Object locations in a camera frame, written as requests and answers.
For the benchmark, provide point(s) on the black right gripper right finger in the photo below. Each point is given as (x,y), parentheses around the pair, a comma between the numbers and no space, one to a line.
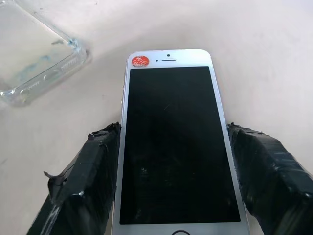
(274,181)

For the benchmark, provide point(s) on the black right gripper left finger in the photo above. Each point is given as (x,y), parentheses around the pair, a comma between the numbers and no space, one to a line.
(83,186)

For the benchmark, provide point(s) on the white smartphone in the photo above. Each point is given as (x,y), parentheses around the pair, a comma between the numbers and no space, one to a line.
(176,151)

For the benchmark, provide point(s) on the clear plastic phone case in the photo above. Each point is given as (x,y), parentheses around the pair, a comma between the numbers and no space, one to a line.
(34,51)

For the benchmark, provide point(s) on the round orange sticker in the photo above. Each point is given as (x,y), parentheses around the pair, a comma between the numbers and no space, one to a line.
(140,61)

